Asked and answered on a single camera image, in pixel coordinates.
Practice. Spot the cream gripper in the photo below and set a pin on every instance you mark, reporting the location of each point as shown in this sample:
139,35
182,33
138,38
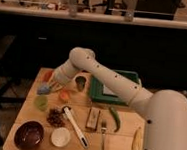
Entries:
55,86

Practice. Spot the blue sponge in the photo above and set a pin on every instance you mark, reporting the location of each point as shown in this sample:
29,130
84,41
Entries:
43,89

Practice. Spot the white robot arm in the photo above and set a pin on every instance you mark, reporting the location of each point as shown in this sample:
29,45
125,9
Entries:
165,112

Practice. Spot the orange bowl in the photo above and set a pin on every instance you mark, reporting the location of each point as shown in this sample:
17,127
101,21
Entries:
47,76

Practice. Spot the purple bowl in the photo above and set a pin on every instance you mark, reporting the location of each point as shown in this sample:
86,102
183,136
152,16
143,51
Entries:
29,136

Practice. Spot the green plastic cup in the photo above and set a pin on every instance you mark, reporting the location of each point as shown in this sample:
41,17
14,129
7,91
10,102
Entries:
41,102

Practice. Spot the dark metal cup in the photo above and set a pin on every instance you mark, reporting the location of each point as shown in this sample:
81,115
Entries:
80,82

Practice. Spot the bunch of red grapes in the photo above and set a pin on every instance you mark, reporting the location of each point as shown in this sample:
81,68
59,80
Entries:
55,118

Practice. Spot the green tray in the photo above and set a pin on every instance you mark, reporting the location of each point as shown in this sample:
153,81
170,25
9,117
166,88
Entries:
96,87

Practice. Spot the brown wooden block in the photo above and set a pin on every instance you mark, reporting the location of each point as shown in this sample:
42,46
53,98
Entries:
92,120

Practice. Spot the grey wedge block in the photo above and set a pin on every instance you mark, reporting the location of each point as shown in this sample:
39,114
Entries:
107,91

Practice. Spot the silver fork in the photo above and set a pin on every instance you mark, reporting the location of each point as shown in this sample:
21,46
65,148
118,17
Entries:
103,133

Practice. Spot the green chili pepper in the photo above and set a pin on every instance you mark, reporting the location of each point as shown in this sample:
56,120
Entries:
116,117

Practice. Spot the white handled kitchen tool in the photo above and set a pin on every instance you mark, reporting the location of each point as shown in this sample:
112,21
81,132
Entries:
78,131

